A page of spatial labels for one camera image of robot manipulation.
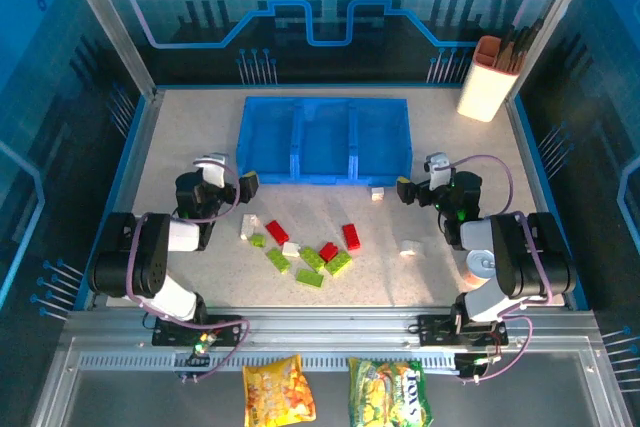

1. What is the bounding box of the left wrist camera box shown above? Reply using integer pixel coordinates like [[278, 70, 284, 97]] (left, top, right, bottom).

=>
[[192, 152, 227, 189]]

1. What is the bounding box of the yellow snack bag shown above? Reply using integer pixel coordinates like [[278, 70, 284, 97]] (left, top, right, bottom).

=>
[[242, 354, 318, 427]]

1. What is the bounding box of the long red lego brick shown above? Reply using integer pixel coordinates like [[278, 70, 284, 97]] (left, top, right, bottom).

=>
[[341, 223, 362, 251], [264, 219, 291, 246]]

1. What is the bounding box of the beige utensil holder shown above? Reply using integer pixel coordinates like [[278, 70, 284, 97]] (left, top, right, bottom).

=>
[[455, 35, 526, 123]]

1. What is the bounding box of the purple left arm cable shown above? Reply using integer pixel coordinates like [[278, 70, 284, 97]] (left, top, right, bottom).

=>
[[124, 159, 252, 384]]

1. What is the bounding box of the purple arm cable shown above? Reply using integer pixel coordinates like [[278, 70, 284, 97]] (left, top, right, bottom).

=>
[[124, 159, 252, 384], [447, 154, 556, 386]]

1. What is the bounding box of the long green lego brick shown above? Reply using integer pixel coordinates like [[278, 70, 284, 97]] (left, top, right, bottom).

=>
[[298, 245, 327, 272], [295, 268, 325, 289], [265, 248, 292, 275], [324, 250, 353, 277]]

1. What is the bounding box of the green snack bag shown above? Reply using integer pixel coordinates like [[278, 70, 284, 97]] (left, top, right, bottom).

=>
[[347, 356, 434, 427]]

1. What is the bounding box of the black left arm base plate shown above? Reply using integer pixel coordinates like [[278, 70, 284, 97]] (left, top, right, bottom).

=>
[[152, 314, 244, 348]]

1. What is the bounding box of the grey slotted cable duct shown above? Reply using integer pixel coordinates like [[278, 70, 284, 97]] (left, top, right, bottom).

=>
[[78, 351, 459, 372]]

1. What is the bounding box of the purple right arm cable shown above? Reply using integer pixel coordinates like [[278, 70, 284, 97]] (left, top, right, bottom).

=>
[[447, 154, 556, 386]]

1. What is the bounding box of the blue three-compartment bin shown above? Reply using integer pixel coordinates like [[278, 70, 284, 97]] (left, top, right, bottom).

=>
[[235, 95, 415, 186]]

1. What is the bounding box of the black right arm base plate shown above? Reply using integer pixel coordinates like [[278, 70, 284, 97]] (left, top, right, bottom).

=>
[[417, 313, 509, 348]]

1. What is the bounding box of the aluminium front rail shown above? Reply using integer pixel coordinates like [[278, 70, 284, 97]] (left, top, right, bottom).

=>
[[64, 306, 599, 348]]

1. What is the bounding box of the aluminium frame post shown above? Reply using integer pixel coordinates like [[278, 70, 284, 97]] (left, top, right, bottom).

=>
[[57, 0, 164, 101], [502, 0, 599, 103]]

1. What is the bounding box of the silver tin can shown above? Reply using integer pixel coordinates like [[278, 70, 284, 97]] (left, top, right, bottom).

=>
[[465, 249, 497, 288]]

